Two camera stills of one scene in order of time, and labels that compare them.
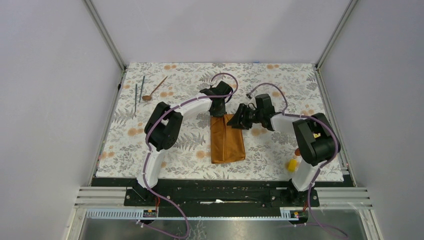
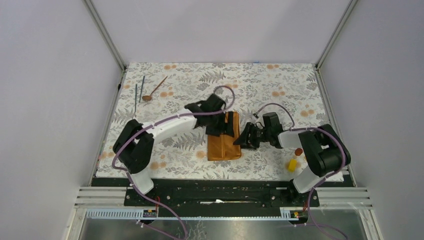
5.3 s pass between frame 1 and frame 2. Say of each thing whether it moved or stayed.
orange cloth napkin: stayed
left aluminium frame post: stayed
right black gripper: moved
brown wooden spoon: stayed
